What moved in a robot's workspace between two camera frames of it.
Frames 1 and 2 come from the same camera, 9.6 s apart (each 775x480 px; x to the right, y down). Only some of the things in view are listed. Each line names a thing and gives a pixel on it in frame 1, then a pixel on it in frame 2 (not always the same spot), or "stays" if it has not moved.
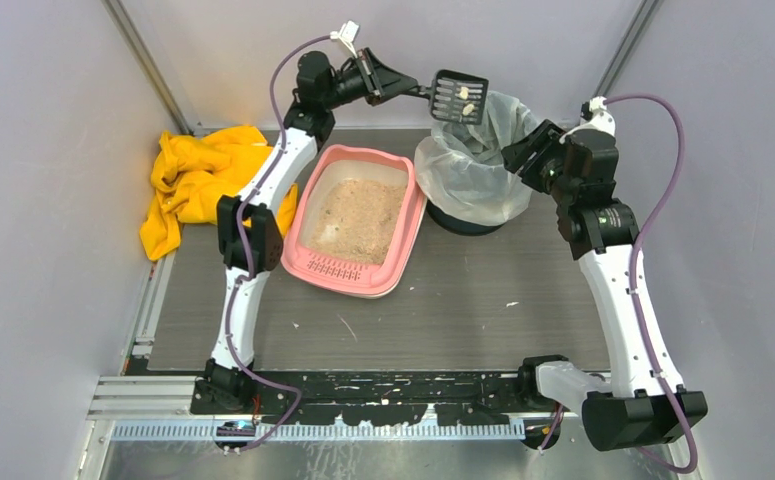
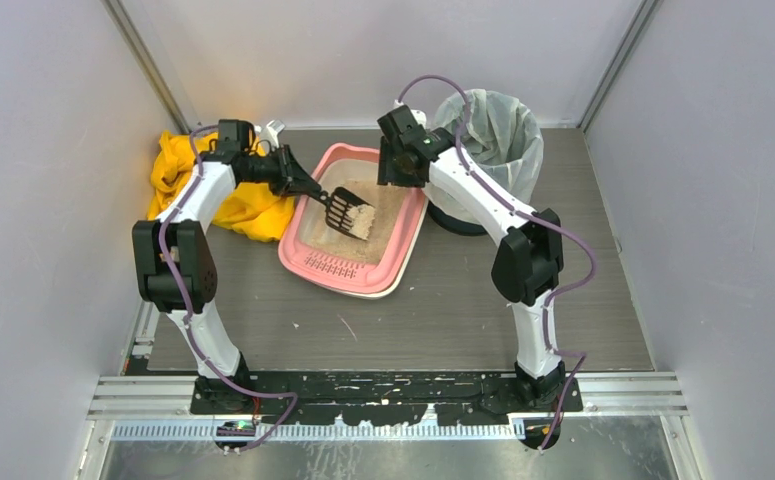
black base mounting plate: (388, 398) stays
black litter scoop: (443, 94) to (341, 203)
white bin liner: (460, 170) stays
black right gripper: (535, 148) to (393, 169)
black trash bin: (453, 225) stays
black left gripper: (369, 76) to (286, 172)
